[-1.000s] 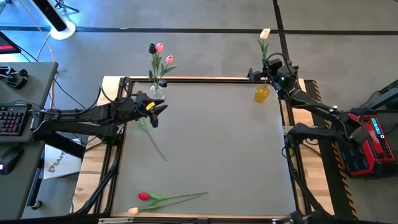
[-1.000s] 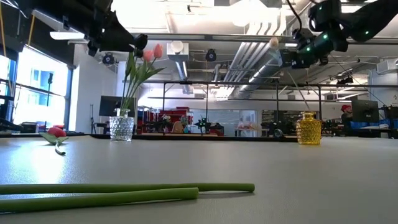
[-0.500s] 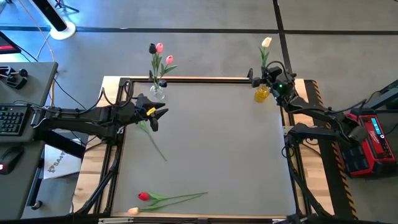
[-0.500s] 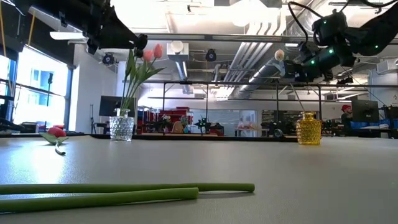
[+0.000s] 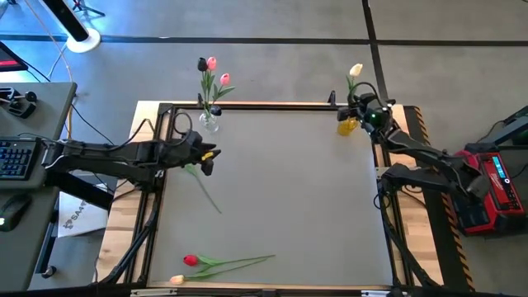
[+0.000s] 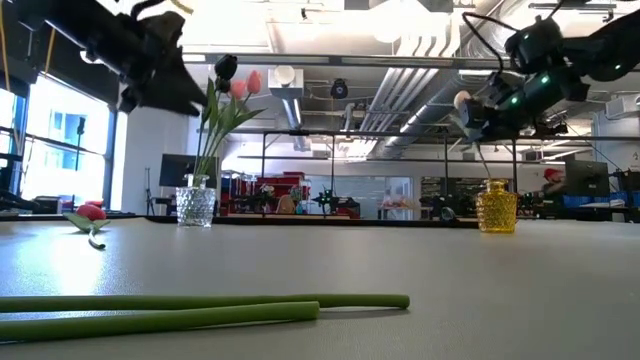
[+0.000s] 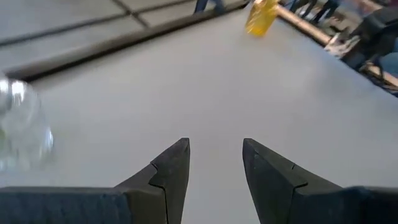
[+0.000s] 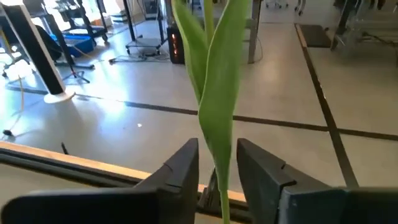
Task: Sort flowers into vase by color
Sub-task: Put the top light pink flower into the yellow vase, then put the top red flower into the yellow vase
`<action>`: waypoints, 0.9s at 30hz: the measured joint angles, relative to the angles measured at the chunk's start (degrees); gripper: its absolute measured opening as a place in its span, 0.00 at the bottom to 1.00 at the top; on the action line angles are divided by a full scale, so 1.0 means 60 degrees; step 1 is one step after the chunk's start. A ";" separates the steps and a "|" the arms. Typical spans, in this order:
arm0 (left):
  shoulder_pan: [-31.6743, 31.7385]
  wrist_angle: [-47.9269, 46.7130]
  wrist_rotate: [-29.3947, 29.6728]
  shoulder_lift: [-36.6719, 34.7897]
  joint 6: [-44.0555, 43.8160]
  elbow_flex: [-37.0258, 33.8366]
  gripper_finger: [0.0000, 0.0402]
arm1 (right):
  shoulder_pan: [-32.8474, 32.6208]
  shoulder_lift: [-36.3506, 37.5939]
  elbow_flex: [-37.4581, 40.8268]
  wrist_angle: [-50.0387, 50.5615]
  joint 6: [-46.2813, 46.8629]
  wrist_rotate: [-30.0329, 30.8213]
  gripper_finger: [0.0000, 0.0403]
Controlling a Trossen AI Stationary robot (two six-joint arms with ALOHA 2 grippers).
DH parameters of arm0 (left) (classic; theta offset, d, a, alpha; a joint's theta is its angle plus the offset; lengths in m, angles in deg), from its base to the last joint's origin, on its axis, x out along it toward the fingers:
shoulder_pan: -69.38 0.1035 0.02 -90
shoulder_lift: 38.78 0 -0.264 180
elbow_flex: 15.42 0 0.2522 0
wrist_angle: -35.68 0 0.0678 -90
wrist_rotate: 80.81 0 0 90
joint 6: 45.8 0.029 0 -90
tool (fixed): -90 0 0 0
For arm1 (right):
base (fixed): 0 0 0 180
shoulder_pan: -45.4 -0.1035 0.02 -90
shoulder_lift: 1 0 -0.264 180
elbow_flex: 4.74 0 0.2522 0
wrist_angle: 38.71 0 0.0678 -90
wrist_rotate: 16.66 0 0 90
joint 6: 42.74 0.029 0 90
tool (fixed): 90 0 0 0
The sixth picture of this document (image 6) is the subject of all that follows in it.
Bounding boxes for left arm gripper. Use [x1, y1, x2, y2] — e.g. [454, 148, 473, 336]
[97, 17, 208, 117]

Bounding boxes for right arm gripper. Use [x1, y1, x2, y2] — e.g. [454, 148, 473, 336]
[457, 97, 569, 144]

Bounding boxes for cream artificial tulip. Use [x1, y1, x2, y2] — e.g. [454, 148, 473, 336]
[452, 89, 494, 184]

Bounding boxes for black artificial tulip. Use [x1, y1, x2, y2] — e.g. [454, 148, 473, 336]
[197, 53, 239, 189]

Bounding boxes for pink tulips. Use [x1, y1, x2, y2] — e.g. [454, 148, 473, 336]
[204, 69, 266, 189]

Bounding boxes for short green flower stem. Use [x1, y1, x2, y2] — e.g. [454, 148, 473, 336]
[0, 300, 321, 344]

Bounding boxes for yellow glass vase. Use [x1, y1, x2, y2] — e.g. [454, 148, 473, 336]
[474, 178, 519, 235]

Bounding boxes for clear glass vase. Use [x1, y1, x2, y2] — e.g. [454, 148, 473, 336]
[175, 173, 217, 229]

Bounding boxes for black monitor screen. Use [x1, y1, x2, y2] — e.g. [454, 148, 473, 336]
[564, 159, 611, 199]
[158, 153, 220, 190]

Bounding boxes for person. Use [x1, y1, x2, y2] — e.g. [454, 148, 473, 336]
[532, 167, 569, 199]

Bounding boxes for black tripod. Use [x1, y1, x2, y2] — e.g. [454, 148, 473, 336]
[143, 167, 157, 216]

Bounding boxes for black light stand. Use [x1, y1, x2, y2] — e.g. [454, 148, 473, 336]
[73, 115, 87, 172]

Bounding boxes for black background rack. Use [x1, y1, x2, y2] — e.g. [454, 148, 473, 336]
[234, 129, 640, 221]

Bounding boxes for white ceiling unit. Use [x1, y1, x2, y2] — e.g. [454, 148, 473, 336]
[267, 64, 305, 100]

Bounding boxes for blue storage bins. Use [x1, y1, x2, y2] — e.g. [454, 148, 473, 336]
[562, 192, 631, 209]

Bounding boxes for red storage shelf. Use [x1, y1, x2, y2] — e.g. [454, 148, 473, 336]
[219, 170, 314, 216]

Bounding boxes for grey table mat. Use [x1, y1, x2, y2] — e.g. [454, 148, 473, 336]
[0, 218, 640, 360]

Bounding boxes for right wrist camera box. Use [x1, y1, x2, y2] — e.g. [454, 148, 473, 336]
[484, 71, 519, 101]

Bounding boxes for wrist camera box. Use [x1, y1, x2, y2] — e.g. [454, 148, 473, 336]
[484, 71, 519, 101]
[142, 10, 188, 59]

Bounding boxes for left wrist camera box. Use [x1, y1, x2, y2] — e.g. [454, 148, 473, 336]
[142, 10, 188, 59]

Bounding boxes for silver ventilation duct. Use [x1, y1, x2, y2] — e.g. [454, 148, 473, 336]
[359, 14, 506, 161]

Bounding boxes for black camera cable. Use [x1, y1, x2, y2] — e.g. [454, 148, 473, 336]
[460, 12, 521, 76]

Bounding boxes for yellow cable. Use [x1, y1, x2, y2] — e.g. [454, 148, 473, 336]
[43, 27, 57, 76]
[0, 0, 11, 79]

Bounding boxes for black overhead camera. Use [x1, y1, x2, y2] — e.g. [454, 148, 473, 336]
[329, 78, 350, 100]

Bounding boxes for white wall unit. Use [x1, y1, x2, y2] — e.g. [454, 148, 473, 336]
[604, 92, 640, 121]

